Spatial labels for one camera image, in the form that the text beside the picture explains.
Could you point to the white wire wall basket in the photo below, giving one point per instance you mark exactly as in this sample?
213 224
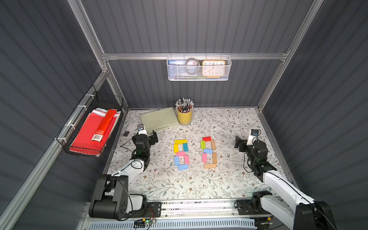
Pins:
176 67

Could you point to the yellow alarm clock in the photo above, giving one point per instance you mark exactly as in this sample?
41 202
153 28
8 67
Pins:
213 68

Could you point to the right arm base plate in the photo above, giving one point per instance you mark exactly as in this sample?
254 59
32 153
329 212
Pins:
246 207

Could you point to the light blue block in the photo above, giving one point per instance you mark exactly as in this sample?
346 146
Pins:
207 151
183 167
176 160

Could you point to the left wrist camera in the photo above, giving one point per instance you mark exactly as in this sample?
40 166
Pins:
141 130

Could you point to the long pink block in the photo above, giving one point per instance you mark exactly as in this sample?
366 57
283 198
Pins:
204 158

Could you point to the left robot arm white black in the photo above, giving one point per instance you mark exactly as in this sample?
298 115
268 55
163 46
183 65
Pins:
111 198

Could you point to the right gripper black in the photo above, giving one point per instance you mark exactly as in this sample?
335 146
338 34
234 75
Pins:
239 142

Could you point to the pale green book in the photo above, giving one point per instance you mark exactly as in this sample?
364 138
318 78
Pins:
159 120

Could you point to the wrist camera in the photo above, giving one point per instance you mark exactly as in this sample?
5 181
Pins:
141 130
253 136

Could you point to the bundle of pencils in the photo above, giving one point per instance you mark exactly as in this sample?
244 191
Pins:
184 105

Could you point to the natural wood block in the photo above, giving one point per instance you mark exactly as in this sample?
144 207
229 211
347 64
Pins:
214 157
213 145
210 165

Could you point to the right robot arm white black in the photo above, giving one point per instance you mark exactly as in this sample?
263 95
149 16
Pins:
287 203

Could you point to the yellow pencil cup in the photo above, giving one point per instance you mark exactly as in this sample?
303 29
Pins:
184 118

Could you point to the red long box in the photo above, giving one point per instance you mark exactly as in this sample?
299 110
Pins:
99 134

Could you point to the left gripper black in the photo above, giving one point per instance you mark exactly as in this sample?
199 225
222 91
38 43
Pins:
152 138

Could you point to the red folder stack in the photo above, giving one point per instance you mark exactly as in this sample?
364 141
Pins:
82 144

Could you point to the lime green block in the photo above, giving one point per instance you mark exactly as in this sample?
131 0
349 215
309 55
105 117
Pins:
202 144

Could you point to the white remote control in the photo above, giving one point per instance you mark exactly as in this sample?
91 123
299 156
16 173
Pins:
130 130

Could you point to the aluminium rail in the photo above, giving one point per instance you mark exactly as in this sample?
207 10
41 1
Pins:
221 207

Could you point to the yellow block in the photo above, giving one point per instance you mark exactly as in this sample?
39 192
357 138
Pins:
176 148
180 141

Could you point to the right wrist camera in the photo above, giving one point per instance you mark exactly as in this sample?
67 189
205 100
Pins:
253 136

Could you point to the grey tape roll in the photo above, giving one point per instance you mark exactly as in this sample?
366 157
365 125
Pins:
191 66

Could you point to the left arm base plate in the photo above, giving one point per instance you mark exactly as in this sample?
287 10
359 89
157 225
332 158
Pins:
151 209

